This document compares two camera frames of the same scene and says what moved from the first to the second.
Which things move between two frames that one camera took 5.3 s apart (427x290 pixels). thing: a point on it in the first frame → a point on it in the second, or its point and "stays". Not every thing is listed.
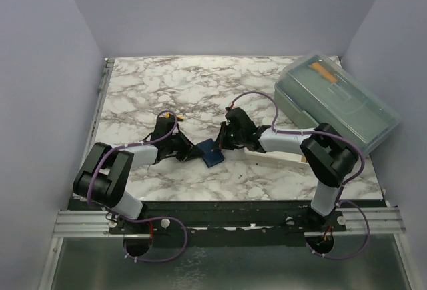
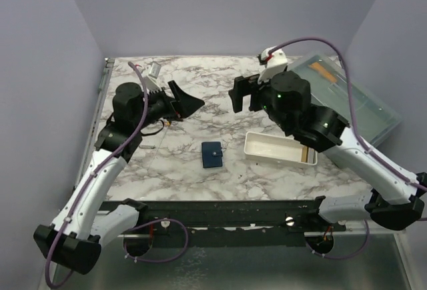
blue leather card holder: x=210 y=153 stays
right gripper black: x=221 y=142 → x=243 y=86
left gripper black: x=190 y=151 → x=185 y=105
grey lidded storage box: x=319 y=89 stays
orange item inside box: x=325 y=73 stays
